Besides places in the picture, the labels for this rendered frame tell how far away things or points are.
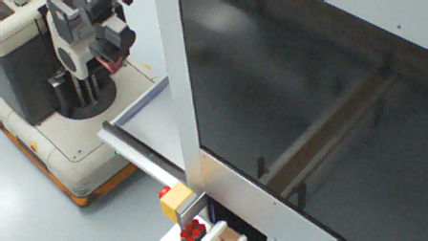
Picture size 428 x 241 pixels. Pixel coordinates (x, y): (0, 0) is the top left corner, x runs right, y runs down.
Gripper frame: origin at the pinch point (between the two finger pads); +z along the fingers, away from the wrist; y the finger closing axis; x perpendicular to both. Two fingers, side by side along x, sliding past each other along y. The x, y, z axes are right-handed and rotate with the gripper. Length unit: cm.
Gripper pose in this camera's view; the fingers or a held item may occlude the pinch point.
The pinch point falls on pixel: (114, 70)
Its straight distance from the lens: 196.9
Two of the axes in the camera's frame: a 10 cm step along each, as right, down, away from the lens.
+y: 7.4, 4.7, -4.7
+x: 6.6, -6.1, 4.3
